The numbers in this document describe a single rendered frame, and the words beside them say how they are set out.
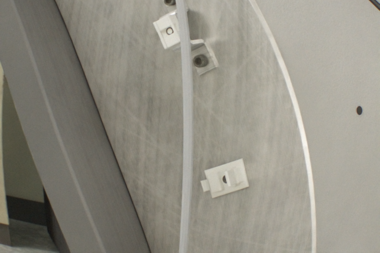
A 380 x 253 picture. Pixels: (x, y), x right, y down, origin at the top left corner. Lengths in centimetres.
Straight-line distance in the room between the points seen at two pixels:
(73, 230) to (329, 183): 15
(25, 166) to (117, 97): 553
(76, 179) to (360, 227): 17
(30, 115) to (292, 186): 14
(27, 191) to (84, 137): 556
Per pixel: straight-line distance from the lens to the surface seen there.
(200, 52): 102
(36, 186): 659
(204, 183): 102
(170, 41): 101
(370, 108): 98
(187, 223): 100
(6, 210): 603
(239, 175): 102
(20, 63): 103
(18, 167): 657
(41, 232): 649
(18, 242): 619
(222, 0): 101
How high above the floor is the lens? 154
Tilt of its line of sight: 9 degrees down
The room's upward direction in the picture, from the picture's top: 4 degrees clockwise
